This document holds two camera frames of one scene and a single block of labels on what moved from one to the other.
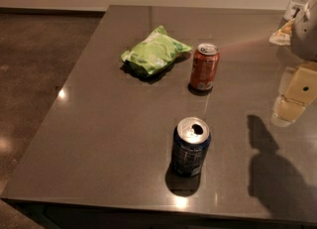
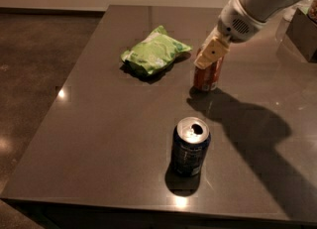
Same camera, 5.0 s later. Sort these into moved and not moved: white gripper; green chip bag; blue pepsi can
Moved: white gripper
Not moved: green chip bag; blue pepsi can
